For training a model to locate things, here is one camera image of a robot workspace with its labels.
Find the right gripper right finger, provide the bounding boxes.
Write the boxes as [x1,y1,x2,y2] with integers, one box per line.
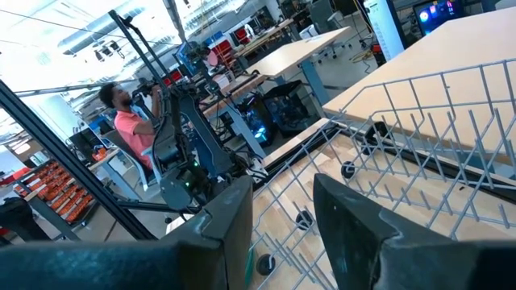
[313,172,516,290]

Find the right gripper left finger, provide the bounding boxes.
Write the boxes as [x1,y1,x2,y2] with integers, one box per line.
[0,175,254,290]

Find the teal plate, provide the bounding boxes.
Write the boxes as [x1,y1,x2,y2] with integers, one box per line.
[244,246,256,286]

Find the grey office chair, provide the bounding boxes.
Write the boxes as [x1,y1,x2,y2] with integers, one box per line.
[100,128,162,193]

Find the shelf of orange bins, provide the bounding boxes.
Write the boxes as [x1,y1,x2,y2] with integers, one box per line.
[14,159,100,226]

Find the person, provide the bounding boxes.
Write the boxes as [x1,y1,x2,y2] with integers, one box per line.
[98,82,162,170]

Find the computer tower with blue lights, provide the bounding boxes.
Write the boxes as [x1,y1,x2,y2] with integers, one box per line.
[237,94,279,148]

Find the black office chair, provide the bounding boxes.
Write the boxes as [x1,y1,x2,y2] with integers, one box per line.
[0,197,52,247]

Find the black cube computer case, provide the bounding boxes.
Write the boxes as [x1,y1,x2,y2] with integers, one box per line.
[261,79,323,138]

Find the tan desk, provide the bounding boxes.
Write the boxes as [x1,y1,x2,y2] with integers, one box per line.
[322,6,516,162]

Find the light wood desk blue legs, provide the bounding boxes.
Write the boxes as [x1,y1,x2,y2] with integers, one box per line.
[245,26,352,106]

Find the grey wire dish rack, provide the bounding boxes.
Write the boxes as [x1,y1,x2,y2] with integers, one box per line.
[248,58,516,290]

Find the black aluminium frame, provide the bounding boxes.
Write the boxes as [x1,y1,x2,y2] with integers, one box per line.
[0,10,516,242]

